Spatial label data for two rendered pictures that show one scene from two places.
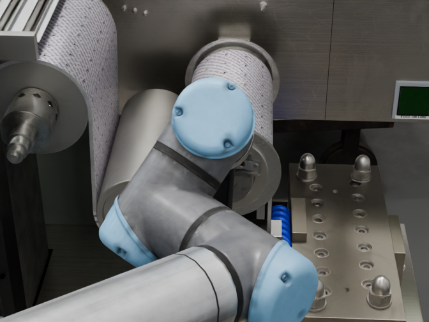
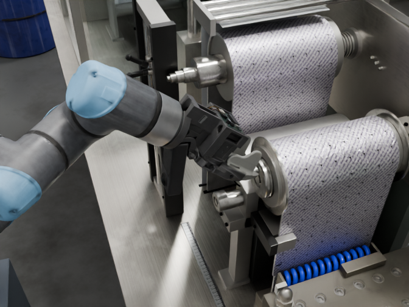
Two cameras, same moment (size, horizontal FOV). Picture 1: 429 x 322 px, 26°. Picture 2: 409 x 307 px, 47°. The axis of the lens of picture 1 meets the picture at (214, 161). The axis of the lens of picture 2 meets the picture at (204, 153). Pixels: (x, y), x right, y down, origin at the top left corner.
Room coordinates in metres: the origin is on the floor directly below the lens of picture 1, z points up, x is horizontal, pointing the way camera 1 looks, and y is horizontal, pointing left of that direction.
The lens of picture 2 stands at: (0.68, -0.55, 1.85)
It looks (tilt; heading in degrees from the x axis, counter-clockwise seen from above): 41 degrees down; 67
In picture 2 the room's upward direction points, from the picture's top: straight up
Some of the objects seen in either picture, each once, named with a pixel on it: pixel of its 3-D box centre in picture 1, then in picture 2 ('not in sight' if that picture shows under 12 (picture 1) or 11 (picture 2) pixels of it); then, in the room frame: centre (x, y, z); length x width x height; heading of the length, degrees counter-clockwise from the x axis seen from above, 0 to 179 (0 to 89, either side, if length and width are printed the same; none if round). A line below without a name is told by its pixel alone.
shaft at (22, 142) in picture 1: (19, 145); (181, 76); (0.96, 0.24, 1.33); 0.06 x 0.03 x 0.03; 177
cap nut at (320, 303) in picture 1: (315, 291); (285, 296); (1.02, -0.14, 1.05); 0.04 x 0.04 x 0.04
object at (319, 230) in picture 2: (267, 203); (329, 231); (1.15, -0.08, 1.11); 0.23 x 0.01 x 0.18; 177
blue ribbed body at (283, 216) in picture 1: (280, 248); (328, 265); (1.15, -0.10, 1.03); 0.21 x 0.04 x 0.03; 177
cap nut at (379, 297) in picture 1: (380, 289); not in sight; (1.02, -0.24, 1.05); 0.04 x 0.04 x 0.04
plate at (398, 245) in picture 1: (393, 260); not in sight; (1.19, -0.30, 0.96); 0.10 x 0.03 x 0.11; 177
